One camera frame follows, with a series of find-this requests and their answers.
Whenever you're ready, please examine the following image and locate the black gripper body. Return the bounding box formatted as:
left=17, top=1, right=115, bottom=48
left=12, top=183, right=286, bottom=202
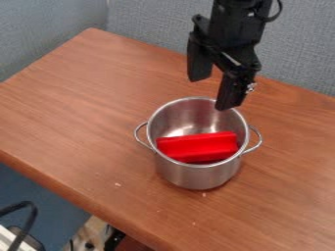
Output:
left=186, top=0, right=268, bottom=81

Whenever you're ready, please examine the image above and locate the red block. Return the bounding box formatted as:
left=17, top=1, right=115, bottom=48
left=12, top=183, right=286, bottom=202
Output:
left=156, top=131, right=239, bottom=163

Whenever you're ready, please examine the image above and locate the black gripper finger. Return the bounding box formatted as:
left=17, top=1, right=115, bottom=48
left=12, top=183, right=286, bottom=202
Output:
left=215, top=75, right=256, bottom=111
left=187, top=36, right=214, bottom=82

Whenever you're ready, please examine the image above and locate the black cable loop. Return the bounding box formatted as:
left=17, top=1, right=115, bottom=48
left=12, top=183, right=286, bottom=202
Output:
left=0, top=200, right=39, bottom=251

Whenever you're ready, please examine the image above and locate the white box under table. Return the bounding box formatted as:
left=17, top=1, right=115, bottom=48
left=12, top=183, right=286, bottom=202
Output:
left=0, top=224, right=47, bottom=251

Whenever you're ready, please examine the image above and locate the stainless steel pot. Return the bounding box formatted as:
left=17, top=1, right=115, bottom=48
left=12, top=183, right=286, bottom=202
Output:
left=135, top=96, right=262, bottom=190

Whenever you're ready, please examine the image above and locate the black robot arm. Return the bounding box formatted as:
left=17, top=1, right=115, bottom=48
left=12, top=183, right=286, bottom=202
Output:
left=187, top=0, right=283, bottom=111

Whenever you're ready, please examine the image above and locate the beige clutter under table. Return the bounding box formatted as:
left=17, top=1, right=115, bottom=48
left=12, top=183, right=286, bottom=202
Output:
left=63, top=216, right=125, bottom=251

